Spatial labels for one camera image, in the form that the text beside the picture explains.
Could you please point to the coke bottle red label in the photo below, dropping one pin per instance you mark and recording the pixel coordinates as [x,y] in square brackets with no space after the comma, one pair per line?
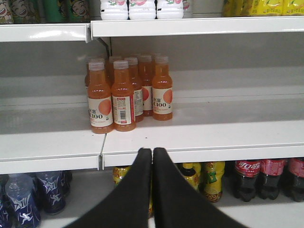
[244,179]

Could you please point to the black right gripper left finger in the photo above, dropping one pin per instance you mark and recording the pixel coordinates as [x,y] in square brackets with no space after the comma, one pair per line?
[127,205]

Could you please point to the white shelf unit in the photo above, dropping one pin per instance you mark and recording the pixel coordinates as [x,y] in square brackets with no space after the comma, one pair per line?
[44,124]
[238,88]

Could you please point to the blue sports drink bottle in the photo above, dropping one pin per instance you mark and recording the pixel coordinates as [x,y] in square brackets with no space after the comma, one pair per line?
[20,191]
[52,193]

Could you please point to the orange C100 juice bottle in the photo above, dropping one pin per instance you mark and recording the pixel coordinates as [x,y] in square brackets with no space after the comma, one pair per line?
[162,90]
[122,98]
[99,98]

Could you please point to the white shelf unit left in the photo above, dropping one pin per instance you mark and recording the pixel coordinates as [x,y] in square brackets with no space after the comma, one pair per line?
[44,124]

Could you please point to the white peach drink bottle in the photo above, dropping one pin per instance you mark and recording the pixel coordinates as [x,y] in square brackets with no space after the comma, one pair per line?
[169,9]
[114,9]
[142,9]

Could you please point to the coke bottle pink label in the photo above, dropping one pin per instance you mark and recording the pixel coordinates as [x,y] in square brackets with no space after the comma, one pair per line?
[269,177]
[294,183]

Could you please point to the white shelf unit right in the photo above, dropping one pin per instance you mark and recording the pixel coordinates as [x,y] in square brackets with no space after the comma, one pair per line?
[238,88]

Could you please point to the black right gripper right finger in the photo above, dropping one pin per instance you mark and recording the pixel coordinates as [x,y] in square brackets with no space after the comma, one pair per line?
[177,204]

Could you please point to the yellow iced tea bottle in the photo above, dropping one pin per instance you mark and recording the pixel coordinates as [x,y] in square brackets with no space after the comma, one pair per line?
[119,172]
[212,173]
[191,173]

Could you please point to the green cartoon drink can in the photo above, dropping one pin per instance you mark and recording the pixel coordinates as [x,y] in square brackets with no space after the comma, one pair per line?
[5,12]
[78,10]

